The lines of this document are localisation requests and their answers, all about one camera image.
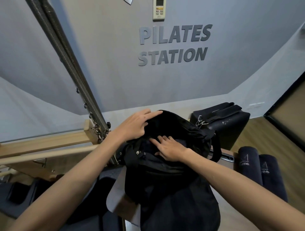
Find person's left forearm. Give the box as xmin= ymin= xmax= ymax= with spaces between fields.
xmin=7 ymin=133 xmax=127 ymax=231

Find person's left hand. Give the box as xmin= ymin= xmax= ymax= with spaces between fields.
xmin=114 ymin=109 xmax=164 ymax=143

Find black padded box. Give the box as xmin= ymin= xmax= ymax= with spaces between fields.
xmin=190 ymin=102 xmax=251 ymax=151

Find short wooden handle bar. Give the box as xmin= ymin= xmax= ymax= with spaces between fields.
xmin=0 ymin=168 xmax=19 ymax=178

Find black printed backpack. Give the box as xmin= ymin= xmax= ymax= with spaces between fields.
xmin=120 ymin=110 xmax=222 ymax=231

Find brown wooden side table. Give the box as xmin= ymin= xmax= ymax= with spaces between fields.
xmin=106 ymin=148 xmax=260 ymax=231

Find person's right hand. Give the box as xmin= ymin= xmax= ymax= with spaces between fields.
xmin=149 ymin=135 xmax=191 ymax=163

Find grey wall letters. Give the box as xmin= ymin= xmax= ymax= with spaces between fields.
xmin=138 ymin=23 xmax=213 ymax=67

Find brown blind with black frame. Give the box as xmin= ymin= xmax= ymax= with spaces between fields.
xmin=264 ymin=71 xmax=305 ymax=146

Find chrome tower pole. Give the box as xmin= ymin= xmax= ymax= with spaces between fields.
xmin=25 ymin=0 xmax=119 ymax=166

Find person's right forearm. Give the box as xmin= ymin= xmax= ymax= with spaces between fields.
xmin=183 ymin=148 xmax=305 ymax=231

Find black strap with metal clips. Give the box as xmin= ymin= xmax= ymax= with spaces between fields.
xmin=195 ymin=102 xmax=243 ymax=129

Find wooden tower frame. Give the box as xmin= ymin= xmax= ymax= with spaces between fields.
xmin=0 ymin=119 xmax=100 ymax=182

